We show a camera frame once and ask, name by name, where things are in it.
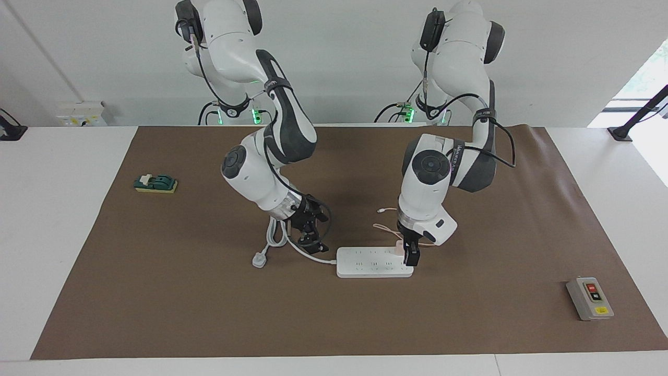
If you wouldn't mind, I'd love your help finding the pink charging cable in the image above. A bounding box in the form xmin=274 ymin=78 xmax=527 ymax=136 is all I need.
xmin=373 ymin=207 xmax=436 ymax=247

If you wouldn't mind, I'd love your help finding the white power strip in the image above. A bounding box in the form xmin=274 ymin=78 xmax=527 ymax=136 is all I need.
xmin=336 ymin=246 xmax=415 ymax=278

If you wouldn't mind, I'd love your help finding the brown table mat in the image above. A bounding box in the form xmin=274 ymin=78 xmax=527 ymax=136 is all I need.
xmin=30 ymin=124 xmax=668 ymax=361

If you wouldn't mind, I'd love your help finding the black slanted stand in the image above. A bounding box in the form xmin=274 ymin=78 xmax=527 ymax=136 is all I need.
xmin=608 ymin=85 xmax=668 ymax=143

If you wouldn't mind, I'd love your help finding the black table clamp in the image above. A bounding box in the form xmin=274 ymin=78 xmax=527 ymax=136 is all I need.
xmin=0 ymin=108 xmax=28 ymax=142

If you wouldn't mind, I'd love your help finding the black left base cable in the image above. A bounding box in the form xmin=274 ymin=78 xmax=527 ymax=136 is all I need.
xmin=374 ymin=78 xmax=423 ymax=124

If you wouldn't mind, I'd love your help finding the black base cable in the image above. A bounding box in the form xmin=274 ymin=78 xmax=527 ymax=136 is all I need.
xmin=374 ymin=78 xmax=423 ymax=124
xmin=198 ymin=102 xmax=220 ymax=126

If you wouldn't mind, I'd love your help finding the black right base cable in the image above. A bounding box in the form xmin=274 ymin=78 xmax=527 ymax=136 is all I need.
xmin=198 ymin=102 xmax=220 ymax=126

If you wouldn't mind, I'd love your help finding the green knife switch yellow base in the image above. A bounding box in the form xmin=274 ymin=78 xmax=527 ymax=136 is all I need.
xmin=134 ymin=174 xmax=178 ymax=194

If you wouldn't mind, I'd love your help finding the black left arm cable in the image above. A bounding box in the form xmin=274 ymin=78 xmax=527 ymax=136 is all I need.
xmin=422 ymin=8 xmax=517 ymax=169

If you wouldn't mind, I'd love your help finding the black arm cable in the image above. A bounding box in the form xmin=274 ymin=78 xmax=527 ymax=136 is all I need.
xmin=422 ymin=8 xmax=517 ymax=169
xmin=176 ymin=3 xmax=332 ymax=230

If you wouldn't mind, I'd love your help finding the grey push-button switch box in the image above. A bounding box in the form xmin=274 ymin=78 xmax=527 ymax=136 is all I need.
xmin=566 ymin=277 xmax=615 ymax=321

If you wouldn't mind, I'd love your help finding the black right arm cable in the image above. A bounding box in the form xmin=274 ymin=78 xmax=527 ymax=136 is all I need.
xmin=176 ymin=3 xmax=332 ymax=230

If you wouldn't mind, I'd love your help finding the white wall socket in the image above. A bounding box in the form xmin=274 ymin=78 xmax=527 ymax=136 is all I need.
xmin=56 ymin=101 xmax=108 ymax=127

